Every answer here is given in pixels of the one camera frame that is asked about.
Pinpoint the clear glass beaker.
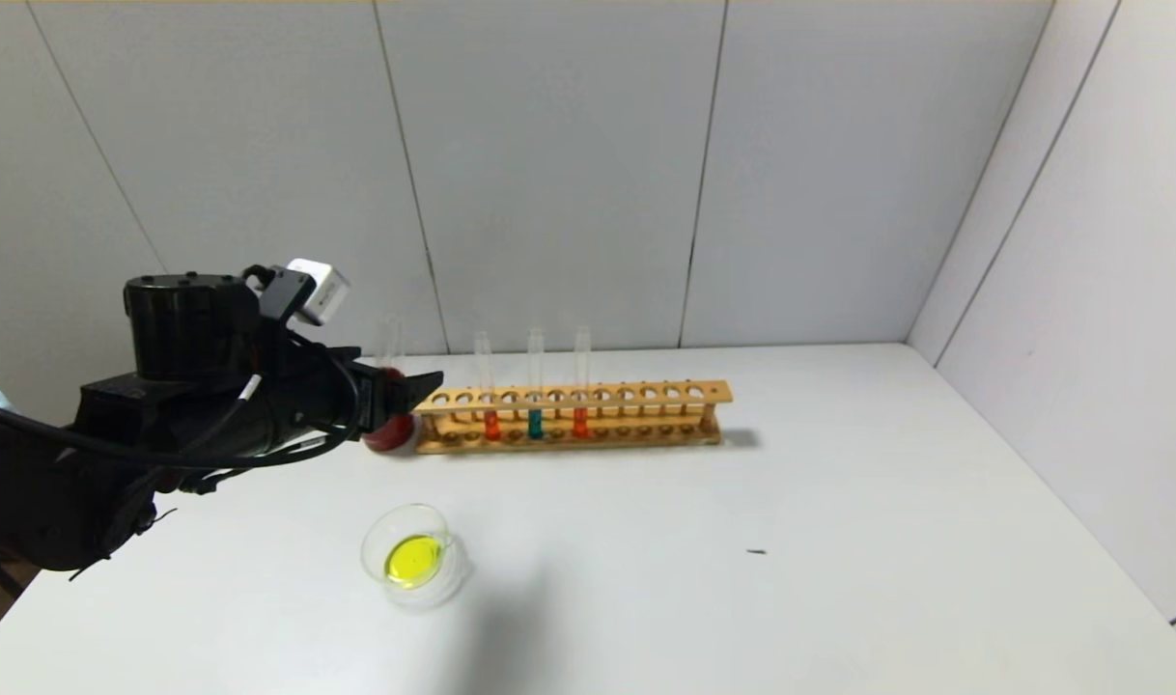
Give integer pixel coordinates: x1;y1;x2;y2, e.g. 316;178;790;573
360;503;470;609

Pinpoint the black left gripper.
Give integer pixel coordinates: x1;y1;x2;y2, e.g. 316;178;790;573
273;345;444;444

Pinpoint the wooden test tube rack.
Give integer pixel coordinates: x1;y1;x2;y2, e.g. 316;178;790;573
406;379;734;455

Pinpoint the test tube with red liquid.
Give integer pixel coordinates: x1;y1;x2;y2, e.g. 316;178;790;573
574;326;593;439
473;331;502;442

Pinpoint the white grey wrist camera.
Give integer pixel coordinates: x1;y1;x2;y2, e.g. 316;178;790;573
258;258;350;327

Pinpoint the dark red cup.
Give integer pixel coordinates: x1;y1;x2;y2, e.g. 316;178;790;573
361;367;417;455

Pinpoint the test tube with teal liquid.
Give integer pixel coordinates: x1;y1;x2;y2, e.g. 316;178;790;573
526;328;546;441

